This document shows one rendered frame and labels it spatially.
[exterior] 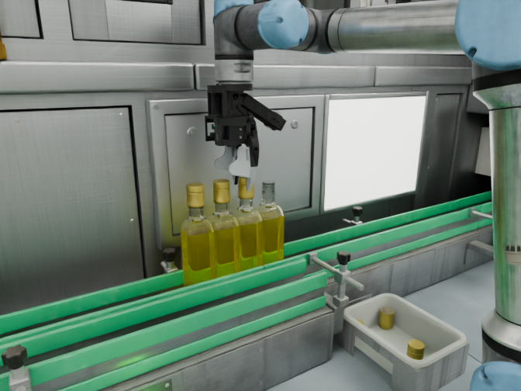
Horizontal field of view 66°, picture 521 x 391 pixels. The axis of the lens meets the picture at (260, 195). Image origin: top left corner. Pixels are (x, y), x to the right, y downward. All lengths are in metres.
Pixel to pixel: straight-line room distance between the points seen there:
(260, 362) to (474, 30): 0.66
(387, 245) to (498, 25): 0.78
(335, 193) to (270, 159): 0.25
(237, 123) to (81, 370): 0.49
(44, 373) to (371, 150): 0.98
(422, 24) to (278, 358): 0.65
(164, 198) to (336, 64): 0.59
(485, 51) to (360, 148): 0.79
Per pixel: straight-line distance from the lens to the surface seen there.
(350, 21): 0.75
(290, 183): 1.08
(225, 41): 0.78
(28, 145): 0.89
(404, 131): 1.35
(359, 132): 1.20
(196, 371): 0.78
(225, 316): 0.77
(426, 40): 0.68
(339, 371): 0.97
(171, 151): 0.90
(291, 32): 0.69
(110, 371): 0.75
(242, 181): 0.83
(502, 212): 0.51
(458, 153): 1.66
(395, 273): 1.19
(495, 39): 0.47
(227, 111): 0.79
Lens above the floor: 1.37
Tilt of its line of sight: 17 degrees down
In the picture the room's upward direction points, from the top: straight up
